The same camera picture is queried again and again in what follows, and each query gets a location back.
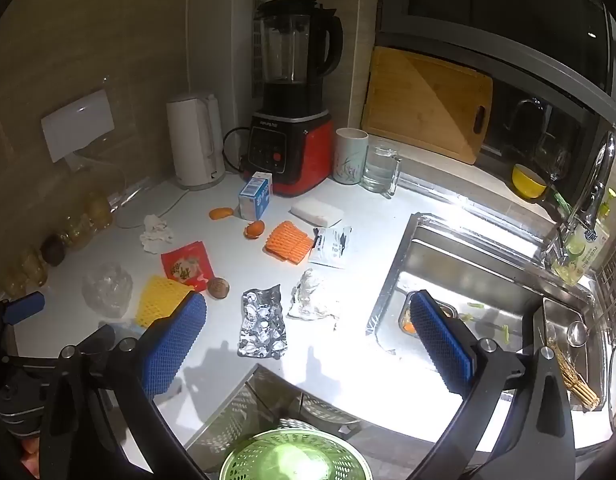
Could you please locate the black power cable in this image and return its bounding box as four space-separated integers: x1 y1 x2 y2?
223 126 254 173

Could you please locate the stainless steel sink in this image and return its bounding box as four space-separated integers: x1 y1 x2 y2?
365 212 614 431

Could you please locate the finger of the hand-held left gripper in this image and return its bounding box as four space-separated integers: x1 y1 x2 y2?
0 291 46 356

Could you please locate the white packet wrapper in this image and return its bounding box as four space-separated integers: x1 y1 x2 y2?
308 225 353 270

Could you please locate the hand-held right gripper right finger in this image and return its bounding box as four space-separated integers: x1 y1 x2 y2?
408 290 576 480

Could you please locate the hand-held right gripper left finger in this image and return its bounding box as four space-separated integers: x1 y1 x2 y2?
40 290 209 480

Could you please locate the chrome faucet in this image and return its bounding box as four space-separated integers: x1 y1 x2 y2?
543 130 616 266

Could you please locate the crumpled clear plastic wrapper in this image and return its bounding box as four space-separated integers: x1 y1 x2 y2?
287 267 341 322

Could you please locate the wooden cutting board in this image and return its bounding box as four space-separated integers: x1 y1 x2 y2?
360 46 494 166

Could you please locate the blue and white carton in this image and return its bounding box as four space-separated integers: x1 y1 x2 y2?
239 171 273 222

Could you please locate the white wall socket cover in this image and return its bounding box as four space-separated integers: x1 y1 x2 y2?
40 89 116 163

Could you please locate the yellow bowl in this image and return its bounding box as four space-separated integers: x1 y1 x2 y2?
511 163 549 201

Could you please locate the dish soap bottle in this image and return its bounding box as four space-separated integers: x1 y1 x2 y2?
555 187 616 288

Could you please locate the white electric kettle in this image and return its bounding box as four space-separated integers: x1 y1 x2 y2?
166 92 226 191

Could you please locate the red snack packet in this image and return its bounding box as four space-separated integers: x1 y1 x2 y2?
160 241 216 291

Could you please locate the green perforated basket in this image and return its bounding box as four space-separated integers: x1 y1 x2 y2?
219 427 374 480

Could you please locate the white power cable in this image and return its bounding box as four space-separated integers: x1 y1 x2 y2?
70 147 189 228

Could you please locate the white sponge block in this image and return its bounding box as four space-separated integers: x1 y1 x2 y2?
289 196 345 228

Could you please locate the yellow foam net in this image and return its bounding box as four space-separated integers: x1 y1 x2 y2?
135 274 194 330

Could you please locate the brown round fruit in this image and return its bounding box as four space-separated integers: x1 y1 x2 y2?
207 276 232 301

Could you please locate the white tissue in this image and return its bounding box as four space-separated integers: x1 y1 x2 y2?
139 214 174 255

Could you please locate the clear glass mug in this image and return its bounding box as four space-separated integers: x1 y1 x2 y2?
362 137 404 197

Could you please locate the metal dish rack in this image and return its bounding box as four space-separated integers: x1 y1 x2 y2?
595 255 616 321

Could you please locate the bamboo stick bundle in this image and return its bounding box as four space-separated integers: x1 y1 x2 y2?
538 327 601 413

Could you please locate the metal ladle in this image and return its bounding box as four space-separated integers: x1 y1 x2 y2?
565 305 616 347

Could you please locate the clear plastic bag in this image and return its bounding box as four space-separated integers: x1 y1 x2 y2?
81 262 134 318

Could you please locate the dark brown cup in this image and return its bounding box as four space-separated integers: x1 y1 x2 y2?
40 234 66 267

